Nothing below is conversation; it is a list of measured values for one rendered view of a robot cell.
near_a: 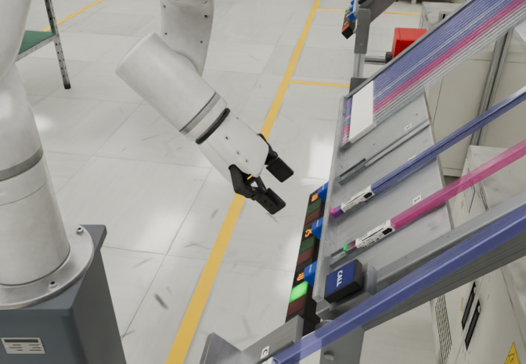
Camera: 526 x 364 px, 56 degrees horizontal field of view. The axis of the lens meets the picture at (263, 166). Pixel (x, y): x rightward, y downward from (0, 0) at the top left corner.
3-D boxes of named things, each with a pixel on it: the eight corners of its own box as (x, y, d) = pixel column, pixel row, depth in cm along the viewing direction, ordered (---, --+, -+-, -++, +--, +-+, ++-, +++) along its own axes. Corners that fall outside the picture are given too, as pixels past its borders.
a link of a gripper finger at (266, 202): (243, 185, 77) (272, 213, 79) (238, 197, 74) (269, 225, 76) (257, 174, 76) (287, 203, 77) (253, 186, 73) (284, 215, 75)
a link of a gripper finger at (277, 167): (257, 149, 87) (283, 174, 89) (253, 158, 84) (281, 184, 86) (270, 138, 85) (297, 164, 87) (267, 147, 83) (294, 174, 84)
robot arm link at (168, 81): (185, 119, 82) (173, 138, 74) (124, 62, 79) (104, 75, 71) (219, 84, 80) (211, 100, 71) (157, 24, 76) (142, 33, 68)
